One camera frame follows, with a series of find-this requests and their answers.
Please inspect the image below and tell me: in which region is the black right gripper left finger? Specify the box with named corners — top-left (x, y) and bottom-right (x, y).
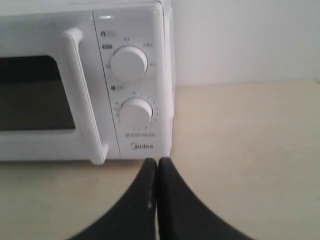
top-left (70, 158), bottom-right (158, 240)

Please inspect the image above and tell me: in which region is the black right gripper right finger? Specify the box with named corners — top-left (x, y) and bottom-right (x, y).
top-left (157, 157), bottom-right (251, 240)

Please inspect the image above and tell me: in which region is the white microwave door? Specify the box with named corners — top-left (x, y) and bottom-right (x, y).
top-left (0, 10), bottom-right (120, 165)

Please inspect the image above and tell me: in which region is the white microwave oven body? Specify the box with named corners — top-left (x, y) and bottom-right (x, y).
top-left (0, 0), bottom-right (175, 160)

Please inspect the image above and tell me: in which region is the lower white timer knob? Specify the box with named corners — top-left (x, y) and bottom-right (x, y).
top-left (119, 97), bottom-right (153, 129)

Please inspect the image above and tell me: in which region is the upper white power knob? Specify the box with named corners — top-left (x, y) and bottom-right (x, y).
top-left (110, 45), bottom-right (149, 83)

